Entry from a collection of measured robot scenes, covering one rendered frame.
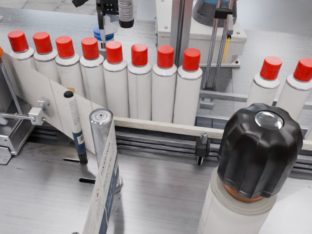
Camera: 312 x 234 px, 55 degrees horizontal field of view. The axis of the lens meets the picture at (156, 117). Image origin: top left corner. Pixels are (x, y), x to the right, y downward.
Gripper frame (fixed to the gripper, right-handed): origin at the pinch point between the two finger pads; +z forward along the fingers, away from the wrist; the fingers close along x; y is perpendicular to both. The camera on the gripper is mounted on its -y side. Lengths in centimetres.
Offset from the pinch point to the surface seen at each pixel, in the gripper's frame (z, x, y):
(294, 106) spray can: -12, -52, 45
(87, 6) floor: 88, 231, -50
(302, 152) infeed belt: 0, -54, 50
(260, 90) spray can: -15, -51, 37
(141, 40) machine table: 4.9, 4.6, 13.1
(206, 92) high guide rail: -8, -43, 29
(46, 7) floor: 88, 227, -93
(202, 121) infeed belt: 0, -44, 28
